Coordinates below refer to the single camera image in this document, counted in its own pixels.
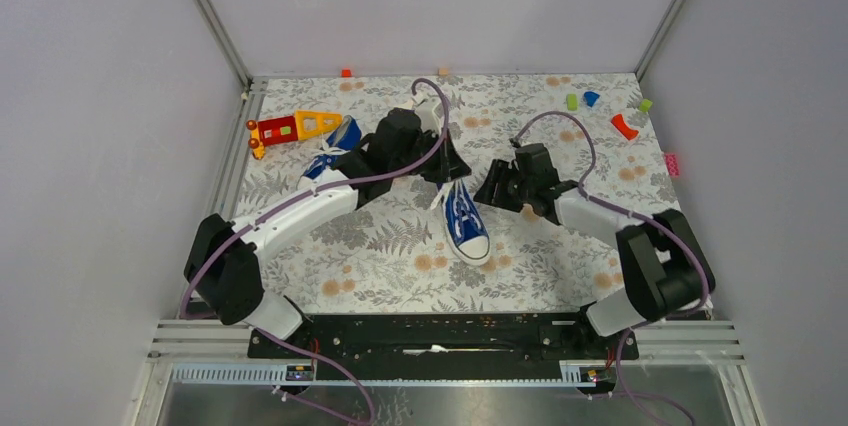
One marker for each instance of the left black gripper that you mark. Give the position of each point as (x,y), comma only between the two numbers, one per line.
(449,165)

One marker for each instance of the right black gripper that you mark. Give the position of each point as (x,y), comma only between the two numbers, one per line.
(499,172)

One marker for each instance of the blue sneaker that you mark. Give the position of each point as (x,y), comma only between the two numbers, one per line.
(463,224)
(340,141)

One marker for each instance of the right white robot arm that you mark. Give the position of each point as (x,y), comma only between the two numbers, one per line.
(664,269)

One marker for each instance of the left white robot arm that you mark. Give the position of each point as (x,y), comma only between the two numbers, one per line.
(223,266)

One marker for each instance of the floral table mat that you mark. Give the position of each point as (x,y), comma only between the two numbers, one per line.
(393,255)

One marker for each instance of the green small block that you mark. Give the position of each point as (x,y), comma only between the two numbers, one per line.
(572,102)

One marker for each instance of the blue wedge block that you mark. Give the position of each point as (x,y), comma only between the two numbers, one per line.
(591,98)

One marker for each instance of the red arch block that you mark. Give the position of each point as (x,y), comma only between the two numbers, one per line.
(619,123)

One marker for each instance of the green corner block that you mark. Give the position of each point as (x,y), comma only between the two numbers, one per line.
(645,105)

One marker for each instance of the pink lego brick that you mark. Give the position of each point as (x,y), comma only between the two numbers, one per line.
(672,165)

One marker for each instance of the red yellow toy frame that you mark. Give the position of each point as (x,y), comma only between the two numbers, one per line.
(299,126)

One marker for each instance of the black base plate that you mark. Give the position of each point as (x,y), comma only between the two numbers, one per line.
(480,341)

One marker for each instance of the grey slotted cable duct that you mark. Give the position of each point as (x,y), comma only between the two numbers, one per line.
(303,373)

